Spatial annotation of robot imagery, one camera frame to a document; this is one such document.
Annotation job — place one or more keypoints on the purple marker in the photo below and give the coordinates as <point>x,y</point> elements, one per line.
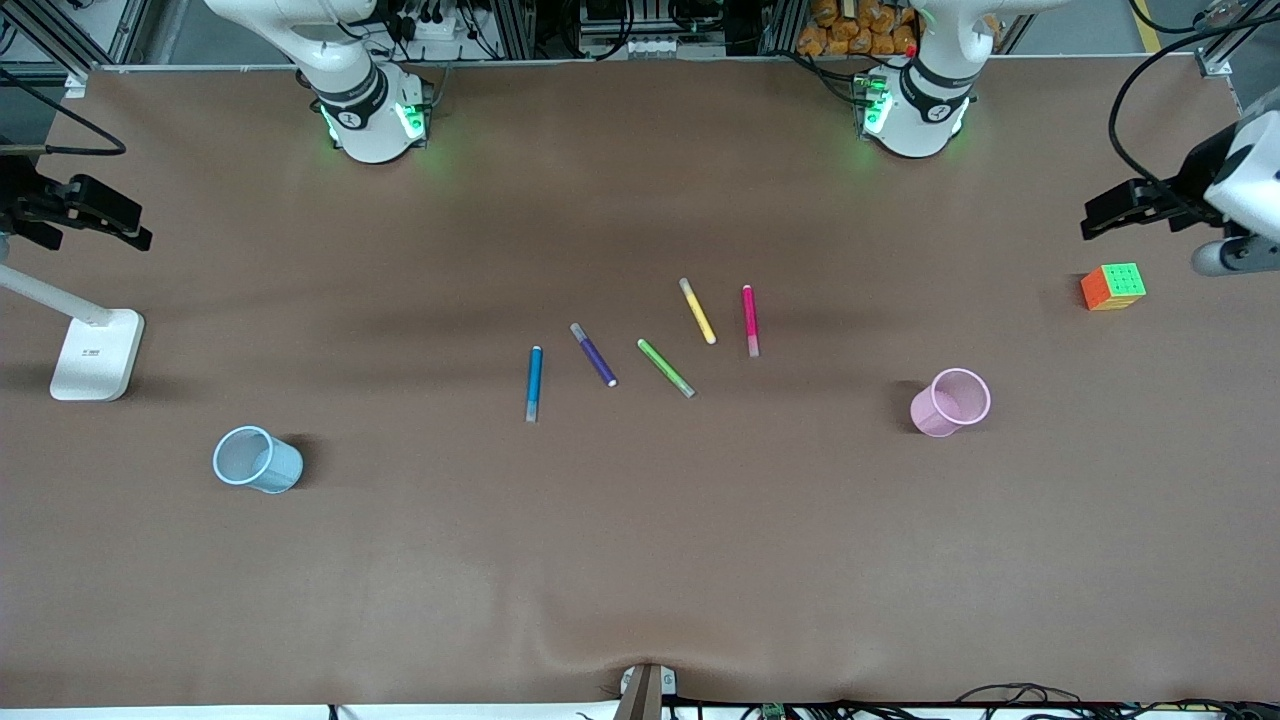
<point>594,356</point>

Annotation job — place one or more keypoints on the light blue mesh cup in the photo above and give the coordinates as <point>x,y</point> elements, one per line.
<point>275,470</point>

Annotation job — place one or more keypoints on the aluminium frame strut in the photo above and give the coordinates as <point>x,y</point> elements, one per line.
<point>55,40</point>
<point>1215,62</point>

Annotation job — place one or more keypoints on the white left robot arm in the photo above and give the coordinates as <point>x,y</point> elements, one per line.
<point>930,100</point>

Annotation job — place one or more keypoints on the silver table edge rail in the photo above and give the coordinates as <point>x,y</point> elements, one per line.
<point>600,63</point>

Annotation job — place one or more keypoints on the green marker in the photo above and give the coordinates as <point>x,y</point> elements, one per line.
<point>664,367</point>

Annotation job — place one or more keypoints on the white power strip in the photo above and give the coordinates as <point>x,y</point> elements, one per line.
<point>440,28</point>

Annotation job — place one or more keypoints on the yellow marker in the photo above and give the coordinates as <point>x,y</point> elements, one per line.
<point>698,312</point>

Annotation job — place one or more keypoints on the blue marker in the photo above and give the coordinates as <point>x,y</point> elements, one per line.
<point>534,380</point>

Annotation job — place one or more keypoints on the brown table cover sheet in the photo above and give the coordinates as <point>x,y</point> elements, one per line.
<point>640,550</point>

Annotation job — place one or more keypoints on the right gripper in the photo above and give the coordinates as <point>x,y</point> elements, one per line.
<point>18,197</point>

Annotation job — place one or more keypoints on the pink mesh cup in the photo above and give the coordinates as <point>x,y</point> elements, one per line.
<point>940,410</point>

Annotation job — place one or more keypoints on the colourful puzzle cube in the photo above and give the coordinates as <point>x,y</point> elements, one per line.
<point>1120,283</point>

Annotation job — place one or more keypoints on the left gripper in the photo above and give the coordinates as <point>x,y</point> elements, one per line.
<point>1192,176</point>

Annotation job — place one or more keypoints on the aluminium camera post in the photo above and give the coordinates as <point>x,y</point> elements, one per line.
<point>642,695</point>

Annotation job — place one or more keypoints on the white lamp stand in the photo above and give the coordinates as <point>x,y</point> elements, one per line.
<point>95,355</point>

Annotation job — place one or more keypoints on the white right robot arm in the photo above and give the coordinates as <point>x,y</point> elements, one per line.
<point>360,110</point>

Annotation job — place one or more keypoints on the orange plush pile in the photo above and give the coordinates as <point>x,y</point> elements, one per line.
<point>850,30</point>

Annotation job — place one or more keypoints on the pink marker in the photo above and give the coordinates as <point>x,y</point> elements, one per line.
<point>749,315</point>

